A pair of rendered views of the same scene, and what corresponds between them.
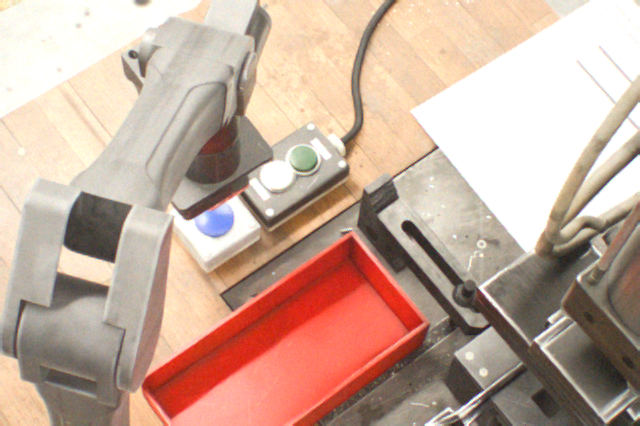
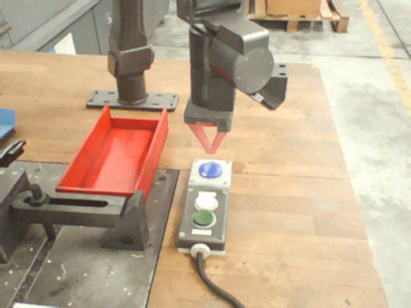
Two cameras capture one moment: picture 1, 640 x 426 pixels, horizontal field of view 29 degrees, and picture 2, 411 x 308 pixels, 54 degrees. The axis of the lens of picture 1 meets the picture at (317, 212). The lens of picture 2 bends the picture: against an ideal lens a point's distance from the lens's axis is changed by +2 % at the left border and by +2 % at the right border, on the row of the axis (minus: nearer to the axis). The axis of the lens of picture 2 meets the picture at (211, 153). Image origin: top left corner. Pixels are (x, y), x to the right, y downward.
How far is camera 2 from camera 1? 1.15 m
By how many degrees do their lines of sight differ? 73
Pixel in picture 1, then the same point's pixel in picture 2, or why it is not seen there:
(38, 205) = not seen: outside the picture
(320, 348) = (114, 180)
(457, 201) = (99, 295)
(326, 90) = (246, 286)
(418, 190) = (131, 280)
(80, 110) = (326, 179)
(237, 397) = (132, 148)
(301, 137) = (218, 228)
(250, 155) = (193, 108)
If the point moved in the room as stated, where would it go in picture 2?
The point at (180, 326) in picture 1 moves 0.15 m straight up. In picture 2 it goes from (181, 152) to (177, 80)
